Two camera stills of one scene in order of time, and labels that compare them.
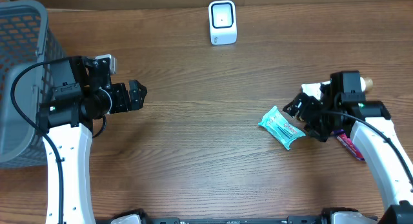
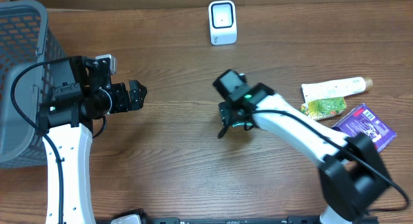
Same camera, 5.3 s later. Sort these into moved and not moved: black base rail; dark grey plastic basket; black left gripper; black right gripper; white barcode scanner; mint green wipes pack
Moved: black right gripper; mint green wipes pack
Not moved: black base rail; black left gripper; dark grey plastic basket; white barcode scanner
